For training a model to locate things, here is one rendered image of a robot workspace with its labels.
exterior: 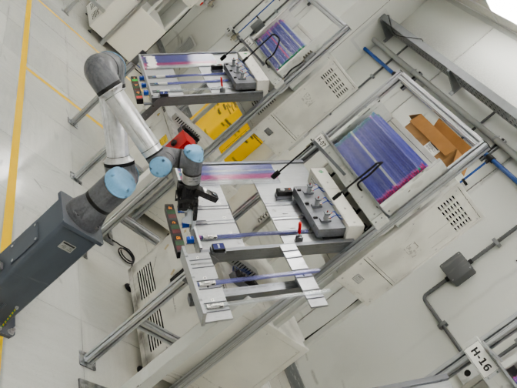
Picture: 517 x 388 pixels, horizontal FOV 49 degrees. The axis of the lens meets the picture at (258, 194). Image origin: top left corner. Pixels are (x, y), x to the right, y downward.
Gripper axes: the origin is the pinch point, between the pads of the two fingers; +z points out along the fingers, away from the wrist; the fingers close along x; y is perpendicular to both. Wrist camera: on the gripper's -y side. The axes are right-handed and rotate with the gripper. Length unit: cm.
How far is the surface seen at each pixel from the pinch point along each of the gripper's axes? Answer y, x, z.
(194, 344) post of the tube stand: 4.2, 38.6, 30.4
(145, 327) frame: 19, 14, 45
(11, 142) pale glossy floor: 78, -124, 33
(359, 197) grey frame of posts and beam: -80, -6, -4
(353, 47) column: -225, -306, 33
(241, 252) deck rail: -19.9, 10.0, 10.0
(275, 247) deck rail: -35.3, 10.0, 9.0
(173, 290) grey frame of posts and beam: 8.5, 14.0, 24.8
